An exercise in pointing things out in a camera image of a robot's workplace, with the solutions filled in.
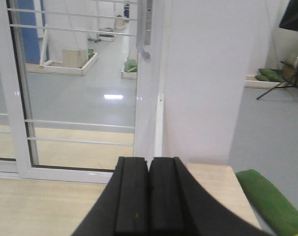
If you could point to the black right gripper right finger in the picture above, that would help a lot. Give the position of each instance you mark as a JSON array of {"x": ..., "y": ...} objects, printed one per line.
[{"x": 180, "y": 206}]

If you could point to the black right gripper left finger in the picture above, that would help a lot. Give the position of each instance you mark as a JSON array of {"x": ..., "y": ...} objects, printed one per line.
[{"x": 123, "y": 207}]

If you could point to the white framed sliding glass door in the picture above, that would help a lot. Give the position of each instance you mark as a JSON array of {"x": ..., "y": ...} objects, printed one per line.
[{"x": 74, "y": 128}]

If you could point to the grey metal door handle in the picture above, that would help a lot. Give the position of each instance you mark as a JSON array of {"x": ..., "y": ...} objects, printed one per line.
[{"x": 140, "y": 38}]

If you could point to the grey door lock plate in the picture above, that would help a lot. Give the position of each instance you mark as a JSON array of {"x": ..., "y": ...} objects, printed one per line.
[{"x": 148, "y": 22}]

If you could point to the green cushion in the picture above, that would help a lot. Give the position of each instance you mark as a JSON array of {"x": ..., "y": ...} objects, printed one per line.
[{"x": 271, "y": 204}]

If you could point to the wooden tray with green cushion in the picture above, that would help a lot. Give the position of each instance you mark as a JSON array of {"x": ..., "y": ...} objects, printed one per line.
[{"x": 129, "y": 69}]

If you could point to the black tripod stand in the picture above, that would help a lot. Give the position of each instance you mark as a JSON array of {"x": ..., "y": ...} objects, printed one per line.
[{"x": 287, "y": 79}]

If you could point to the black softbox light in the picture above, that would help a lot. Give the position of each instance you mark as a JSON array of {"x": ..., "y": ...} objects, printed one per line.
[{"x": 289, "y": 20}]

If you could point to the white door jamb frame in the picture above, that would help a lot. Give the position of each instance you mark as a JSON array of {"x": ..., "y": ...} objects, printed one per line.
[{"x": 208, "y": 49}]

